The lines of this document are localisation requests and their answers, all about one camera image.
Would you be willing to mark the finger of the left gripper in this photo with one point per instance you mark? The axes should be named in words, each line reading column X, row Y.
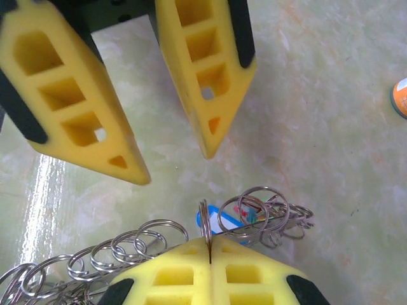
column 136, row 174
column 206, row 146

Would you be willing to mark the blue key tag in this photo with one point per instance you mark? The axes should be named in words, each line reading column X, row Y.
column 227, row 224

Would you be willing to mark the green key tag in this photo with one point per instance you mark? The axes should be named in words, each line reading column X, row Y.
column 257, row 217

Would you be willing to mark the metal key band with rings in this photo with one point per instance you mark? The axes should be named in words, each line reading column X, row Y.
column 63, row 294

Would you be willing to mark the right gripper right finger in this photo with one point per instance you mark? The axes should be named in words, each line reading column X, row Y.
column 219, row 279

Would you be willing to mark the orange cap pill bottle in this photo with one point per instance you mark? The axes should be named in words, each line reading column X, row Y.
column 400, row 98

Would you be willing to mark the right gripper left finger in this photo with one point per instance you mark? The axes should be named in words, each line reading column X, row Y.
column 200, row 279

